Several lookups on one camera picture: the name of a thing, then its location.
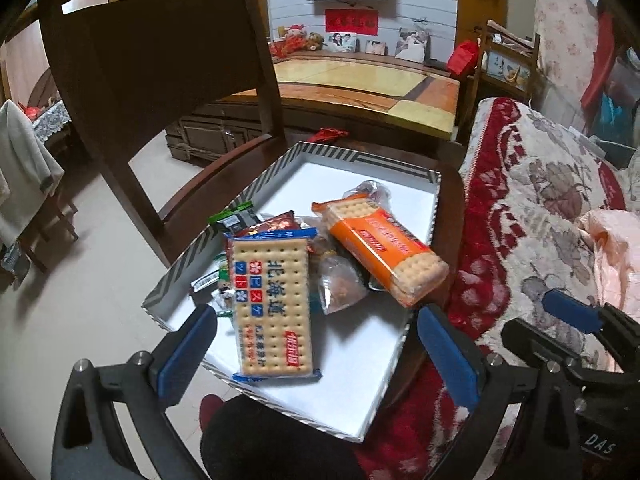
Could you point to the framed wedding photo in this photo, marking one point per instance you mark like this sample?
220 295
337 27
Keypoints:
413 44

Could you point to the clear bag of brown snacks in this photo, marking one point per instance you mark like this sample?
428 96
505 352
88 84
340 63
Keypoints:
335 283

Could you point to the red banner on wall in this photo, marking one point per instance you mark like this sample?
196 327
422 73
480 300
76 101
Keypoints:
359 21

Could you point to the red tassel ornament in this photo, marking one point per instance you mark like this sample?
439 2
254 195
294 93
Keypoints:
328 136

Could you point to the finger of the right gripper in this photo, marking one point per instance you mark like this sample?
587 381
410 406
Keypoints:
586 319

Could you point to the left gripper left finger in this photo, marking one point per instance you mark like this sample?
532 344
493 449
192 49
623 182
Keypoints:
180 353

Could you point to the red foil snack packet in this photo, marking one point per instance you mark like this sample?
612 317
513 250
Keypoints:
280 222

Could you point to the dark wooden chair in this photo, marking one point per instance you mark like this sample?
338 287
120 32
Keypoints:
128 69

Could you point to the orange cracker pack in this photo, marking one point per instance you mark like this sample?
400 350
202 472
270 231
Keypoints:
406 267

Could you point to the plush toy figures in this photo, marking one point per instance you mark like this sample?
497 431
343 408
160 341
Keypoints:
294 38

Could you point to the grey green snack packet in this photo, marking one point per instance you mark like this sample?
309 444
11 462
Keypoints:
235 219

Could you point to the white barcode snack packet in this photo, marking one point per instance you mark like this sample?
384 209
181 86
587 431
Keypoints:
214 287

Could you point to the clear bag of plums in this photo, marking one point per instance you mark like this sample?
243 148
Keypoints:
373 190

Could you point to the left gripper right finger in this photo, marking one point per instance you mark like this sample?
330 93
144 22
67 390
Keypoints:
455 356

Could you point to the red floral blanket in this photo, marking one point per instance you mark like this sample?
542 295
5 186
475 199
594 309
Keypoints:
527 180

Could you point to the pink plastic bag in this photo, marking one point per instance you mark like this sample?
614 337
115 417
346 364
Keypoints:
613 236

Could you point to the blue cracker pack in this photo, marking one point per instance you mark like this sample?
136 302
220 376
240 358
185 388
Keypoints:
270 276

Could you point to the wooden shelf rack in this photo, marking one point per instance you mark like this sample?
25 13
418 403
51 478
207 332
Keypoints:
507 62

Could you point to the red gift bag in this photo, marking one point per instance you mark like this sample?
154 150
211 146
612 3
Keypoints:
464 59

